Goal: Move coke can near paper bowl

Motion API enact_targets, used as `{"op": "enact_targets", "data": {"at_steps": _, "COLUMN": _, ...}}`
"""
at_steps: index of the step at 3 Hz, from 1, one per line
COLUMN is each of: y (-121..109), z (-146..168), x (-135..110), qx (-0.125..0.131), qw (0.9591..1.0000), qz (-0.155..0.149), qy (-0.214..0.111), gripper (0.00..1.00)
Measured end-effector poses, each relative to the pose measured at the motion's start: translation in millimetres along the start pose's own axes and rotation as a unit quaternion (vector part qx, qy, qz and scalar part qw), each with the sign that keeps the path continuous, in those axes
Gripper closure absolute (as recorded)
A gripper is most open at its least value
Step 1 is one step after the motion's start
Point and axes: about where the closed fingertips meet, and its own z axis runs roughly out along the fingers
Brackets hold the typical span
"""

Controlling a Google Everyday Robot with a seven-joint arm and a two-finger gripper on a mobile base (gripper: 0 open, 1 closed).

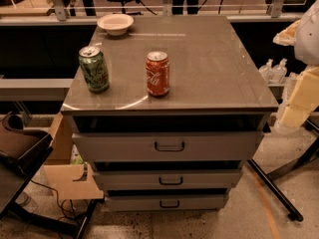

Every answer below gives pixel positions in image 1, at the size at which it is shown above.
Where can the red coke can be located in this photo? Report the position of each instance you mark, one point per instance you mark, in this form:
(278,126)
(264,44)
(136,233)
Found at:
(157,68)

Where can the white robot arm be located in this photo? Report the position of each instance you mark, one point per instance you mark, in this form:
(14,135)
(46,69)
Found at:
(302,91)

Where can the green soda can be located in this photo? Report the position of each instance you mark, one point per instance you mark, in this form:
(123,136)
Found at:
(94,69)

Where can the white paper bowl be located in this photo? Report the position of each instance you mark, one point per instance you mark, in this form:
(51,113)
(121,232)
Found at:
(116,24)

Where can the grey drawer cabinet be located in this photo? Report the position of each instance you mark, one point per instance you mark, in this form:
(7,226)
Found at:
(213,86)

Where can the top grey drawer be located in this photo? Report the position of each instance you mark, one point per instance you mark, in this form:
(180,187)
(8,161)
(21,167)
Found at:
(198,146)

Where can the grey drawer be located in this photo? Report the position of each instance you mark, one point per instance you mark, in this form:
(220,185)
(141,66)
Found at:
(167,179)
(166,203)
(198,146)

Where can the middle grey drawer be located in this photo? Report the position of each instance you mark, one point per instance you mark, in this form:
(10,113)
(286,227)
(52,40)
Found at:
(167,179)

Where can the bottom grey drawer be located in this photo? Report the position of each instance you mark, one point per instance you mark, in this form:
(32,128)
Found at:
(166,203)

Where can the cardboard box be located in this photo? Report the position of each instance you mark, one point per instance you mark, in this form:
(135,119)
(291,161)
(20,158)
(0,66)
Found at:
(72,181)

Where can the left clear plastic bottle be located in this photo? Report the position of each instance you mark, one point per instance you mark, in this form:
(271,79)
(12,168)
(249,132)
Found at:
(265,71)

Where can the clear plastic bottle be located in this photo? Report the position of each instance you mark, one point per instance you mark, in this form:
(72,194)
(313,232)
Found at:
(278,72)
(265,71)

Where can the right clear plastic bottle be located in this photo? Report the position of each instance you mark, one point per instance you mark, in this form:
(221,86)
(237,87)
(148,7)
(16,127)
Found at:
(278,72)

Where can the metal railing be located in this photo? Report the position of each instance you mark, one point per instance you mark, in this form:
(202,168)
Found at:
(87,12)

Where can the brown padded chair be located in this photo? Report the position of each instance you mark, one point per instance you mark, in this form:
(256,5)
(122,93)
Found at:
(20,149)

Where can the black metal stand leg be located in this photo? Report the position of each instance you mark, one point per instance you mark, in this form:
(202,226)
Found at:
(281,161)

